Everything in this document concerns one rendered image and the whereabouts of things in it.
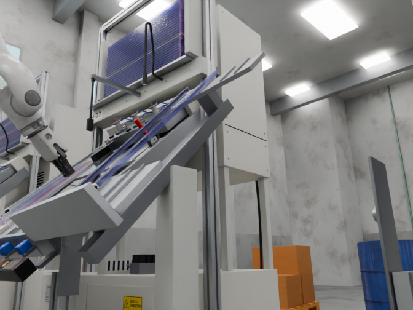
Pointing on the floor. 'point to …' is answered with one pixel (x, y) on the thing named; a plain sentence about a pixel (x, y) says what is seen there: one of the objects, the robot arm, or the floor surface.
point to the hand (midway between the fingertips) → (66, 169)
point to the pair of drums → (375, 252)
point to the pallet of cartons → (292, 276)
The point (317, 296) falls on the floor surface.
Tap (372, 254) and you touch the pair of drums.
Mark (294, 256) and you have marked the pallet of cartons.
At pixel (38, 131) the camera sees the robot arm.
